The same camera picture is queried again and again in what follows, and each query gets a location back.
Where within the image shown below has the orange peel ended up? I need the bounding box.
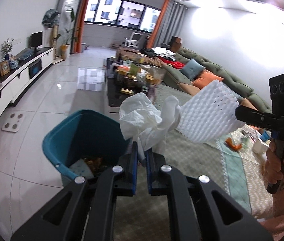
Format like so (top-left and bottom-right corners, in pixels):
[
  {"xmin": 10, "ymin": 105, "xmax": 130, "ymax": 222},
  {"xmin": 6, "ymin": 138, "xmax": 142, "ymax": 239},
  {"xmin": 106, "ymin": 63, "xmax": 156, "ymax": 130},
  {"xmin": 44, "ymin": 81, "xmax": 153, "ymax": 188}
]
[{"xmin": 224, "ymin": 137, "xmax": 243, "ymax": 151}]

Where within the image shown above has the white foam net sheet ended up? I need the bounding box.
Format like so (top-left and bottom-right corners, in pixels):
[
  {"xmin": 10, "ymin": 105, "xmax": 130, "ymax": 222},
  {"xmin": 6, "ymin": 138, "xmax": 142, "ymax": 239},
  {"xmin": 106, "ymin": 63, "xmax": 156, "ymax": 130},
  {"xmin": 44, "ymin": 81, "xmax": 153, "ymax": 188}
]
[{"xmin": 177, "ymin": 80, "xmax": 245, "ymax": 144}]

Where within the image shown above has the white tissue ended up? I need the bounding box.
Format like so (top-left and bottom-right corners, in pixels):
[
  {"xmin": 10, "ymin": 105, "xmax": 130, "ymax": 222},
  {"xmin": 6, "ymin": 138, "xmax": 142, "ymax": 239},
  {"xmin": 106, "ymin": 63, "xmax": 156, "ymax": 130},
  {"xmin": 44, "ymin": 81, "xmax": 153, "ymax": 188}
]
[{"xmin": 119, "ymin": 93, "xmax": 181, "ymax": 166}]

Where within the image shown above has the teal plastic trash bin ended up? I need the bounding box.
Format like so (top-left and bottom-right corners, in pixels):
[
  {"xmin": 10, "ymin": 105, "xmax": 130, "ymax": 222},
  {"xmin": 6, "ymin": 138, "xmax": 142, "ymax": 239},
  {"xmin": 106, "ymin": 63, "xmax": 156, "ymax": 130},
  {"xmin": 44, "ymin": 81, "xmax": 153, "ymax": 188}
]
[{"xmin": 42, "ymin": 109, "xmax": 130, "ymax": 186}]

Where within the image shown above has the right hand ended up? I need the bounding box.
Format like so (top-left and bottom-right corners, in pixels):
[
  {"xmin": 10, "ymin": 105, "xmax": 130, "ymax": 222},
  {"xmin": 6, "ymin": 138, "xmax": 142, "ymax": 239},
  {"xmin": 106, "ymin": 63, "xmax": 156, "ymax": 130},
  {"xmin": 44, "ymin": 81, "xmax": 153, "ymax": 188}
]
[{"xmin": 264, "ymin": 139, "xmax": 284, "ymax": 184}]

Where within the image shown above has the patterned tablecloth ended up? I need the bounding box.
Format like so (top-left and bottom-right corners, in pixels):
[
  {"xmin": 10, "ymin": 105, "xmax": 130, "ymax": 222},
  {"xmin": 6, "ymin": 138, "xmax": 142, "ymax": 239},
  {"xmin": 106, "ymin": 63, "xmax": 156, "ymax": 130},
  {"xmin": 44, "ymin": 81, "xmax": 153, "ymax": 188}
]
[{"xmin": 114, "ymin": 125, "xmax": 272, "ymax": 240}]

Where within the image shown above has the orange cushion far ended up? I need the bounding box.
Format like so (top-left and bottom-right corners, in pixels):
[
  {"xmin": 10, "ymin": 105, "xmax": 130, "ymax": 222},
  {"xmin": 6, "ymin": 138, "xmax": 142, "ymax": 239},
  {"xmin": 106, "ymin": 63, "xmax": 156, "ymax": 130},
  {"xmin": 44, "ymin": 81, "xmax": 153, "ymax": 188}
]
[{"xmin": 191, "ymin": 70, "xmax": 224, "ymax": 89}]

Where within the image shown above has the green brown sectional sofa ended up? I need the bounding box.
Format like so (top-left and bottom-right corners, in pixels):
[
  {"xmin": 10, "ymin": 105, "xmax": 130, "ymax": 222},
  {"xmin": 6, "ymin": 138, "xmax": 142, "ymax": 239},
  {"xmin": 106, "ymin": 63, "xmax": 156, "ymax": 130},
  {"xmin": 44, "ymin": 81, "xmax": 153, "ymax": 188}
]
[{"xmin": 115, "ymin": 46, "xmax": 273, "ymax": 113}]

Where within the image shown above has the blue cushion far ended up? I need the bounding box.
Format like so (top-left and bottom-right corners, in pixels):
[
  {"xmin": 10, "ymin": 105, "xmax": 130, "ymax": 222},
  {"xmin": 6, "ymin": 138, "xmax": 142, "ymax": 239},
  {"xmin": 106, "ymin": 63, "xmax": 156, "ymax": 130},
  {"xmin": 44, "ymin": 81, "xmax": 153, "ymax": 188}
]
[{"xmin": 180, "ymin": 59, "xmax": 205, "ymax": 80}]

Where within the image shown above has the white bathroom scale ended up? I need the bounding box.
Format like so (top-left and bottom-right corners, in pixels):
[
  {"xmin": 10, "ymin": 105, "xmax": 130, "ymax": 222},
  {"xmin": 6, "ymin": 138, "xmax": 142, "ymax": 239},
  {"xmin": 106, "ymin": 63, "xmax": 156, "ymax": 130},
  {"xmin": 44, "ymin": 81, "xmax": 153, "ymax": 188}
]
[{"xmin": 2, "ymin": 113, "xmax": 24, "ymax": 133}]

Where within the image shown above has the pile of clothes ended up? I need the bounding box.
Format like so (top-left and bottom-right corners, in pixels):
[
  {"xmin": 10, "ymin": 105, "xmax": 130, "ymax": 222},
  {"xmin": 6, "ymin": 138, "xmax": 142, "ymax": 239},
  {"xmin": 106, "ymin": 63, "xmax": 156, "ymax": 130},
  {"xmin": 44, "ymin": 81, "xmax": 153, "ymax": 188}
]
[{"xmin": 140, "ymin": 47, "xmax": 185, "ymax": 70}]

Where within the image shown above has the white black tv cabinet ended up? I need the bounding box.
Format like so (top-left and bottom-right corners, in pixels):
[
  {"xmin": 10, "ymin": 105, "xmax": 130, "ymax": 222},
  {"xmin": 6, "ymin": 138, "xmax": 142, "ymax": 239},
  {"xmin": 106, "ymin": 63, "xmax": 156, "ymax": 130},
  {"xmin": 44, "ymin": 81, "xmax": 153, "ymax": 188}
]
[{"xmin": 0, "ymin": 47, "xmax": 54, "ymax": 117}]

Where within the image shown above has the cluttered coffee table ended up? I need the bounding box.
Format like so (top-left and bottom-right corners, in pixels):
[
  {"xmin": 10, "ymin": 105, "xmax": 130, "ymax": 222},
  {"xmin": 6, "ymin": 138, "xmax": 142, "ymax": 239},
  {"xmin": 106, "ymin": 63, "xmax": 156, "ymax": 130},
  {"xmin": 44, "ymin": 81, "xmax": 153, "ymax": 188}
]
[{"xmin": 104, "ymin": 50, "xmax": 166, "ymax": 119}]

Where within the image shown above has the right orange grey curtain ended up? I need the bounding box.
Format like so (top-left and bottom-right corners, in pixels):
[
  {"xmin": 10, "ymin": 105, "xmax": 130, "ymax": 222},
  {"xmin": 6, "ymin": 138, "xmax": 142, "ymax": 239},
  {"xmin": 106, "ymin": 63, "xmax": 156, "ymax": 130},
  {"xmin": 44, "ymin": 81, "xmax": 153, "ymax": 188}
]
[{"xmin": 146, "ymin": 0, "xmax": 188, "ymax": 48}]

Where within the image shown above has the orange grey curtain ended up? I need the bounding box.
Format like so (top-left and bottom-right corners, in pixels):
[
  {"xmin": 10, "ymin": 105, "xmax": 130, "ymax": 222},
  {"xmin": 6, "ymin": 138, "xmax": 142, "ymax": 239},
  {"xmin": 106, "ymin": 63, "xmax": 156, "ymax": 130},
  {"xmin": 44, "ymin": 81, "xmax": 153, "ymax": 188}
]
[
  {"xmin": 71, "ymin": 0, "xmax": 89, "ymax": 54},
  {"xmin": 146, "ymin": 0, "xmax": 188, "ymax": 48}
]

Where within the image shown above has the framed picture on cabinet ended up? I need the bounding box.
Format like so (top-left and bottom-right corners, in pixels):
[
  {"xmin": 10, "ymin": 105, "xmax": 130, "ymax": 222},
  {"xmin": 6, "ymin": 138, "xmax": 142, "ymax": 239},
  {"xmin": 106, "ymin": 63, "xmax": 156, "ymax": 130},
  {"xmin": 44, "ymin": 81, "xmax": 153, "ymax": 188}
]
[{"xmin": 0, "ymin": 60, "xmax": 10, "ymax": 76}]

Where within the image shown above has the white office chair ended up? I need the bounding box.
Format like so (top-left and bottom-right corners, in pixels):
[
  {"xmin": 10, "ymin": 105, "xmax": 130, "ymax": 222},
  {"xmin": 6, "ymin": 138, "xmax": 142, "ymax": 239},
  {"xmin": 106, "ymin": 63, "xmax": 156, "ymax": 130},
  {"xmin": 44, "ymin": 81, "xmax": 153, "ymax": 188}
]
[{"xmin": 123, "ymin": 32, "xmax": 143, "ymax": 48}]

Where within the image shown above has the tall potted plant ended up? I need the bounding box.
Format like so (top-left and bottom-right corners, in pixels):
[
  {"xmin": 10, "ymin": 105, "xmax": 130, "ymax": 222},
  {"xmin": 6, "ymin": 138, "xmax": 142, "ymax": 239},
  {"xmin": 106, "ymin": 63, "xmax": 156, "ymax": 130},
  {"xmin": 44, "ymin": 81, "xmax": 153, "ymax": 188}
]
[{"xmin": 57, "ymin": 8, "xmax": 79, "ymax": 60}]

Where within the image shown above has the small black monitor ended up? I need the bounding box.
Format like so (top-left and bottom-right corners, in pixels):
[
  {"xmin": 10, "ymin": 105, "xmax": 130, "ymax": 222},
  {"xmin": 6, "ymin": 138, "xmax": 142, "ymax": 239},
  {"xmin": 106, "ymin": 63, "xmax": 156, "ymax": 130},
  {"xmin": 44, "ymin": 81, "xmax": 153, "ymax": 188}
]
[{"xmin": 30, "ymin": 31, "xmax": 43, "ymax": 48}]

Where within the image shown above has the white standing air conditioner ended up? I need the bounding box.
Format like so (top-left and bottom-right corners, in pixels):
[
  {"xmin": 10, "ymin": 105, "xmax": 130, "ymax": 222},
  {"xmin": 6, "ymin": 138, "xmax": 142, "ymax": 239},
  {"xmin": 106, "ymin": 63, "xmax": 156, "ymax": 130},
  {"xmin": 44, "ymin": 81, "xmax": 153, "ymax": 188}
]
[{"xmin": 56, "ymin": 0, "xmax": 80, "ymax": 57}]

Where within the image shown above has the left orange grey curtain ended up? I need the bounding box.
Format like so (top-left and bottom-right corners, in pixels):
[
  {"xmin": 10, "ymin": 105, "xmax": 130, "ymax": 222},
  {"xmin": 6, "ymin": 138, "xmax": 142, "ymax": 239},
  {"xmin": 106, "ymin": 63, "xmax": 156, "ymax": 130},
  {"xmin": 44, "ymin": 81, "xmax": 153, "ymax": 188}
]
[{"xmin": 71, "ymin": 0, "xmax": 89, "ymax": 54}]

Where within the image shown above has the window with black frame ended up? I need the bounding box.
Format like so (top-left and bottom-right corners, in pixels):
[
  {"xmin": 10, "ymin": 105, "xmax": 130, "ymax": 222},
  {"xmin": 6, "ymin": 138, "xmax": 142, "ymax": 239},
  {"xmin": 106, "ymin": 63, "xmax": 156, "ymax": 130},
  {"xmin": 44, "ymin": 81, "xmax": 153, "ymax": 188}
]
[{"xmin": 84, "ymin": 0, "xmax": 161, "ymax": 33}]

